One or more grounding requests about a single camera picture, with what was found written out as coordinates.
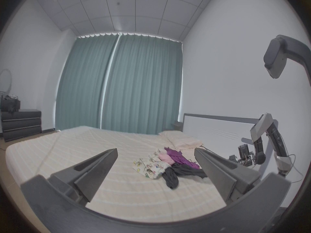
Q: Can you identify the black T-shirt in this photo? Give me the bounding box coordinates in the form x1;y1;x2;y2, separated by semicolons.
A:
162;163;208;189

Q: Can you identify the white printed pyjama garment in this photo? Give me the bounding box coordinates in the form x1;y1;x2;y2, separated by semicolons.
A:
132;150;172;180

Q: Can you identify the black chest of drawers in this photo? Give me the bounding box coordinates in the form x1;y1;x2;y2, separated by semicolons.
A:
1;109;42;142

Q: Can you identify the round mirror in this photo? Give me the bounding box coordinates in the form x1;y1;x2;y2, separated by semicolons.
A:
0;69;12;93

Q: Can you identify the purple garment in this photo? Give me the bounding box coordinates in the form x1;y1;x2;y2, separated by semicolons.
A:
164;147;200;169

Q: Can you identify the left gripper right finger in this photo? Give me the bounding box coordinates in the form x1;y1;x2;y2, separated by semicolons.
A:
194;148;262;203

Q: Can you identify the pink garment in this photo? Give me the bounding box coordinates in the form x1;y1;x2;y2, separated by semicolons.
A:
158;153;175;166

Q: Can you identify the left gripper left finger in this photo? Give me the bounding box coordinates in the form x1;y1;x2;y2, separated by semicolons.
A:
49;148;119;203

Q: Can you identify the blue-green curtain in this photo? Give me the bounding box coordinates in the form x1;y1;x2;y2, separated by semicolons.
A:
101;33;183;135
55;34;119;130

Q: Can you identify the bed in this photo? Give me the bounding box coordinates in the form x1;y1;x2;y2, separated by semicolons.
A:
5;113;277;224

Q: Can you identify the cream pillow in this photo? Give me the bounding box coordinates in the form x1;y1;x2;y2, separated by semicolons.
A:
158;130;203;151

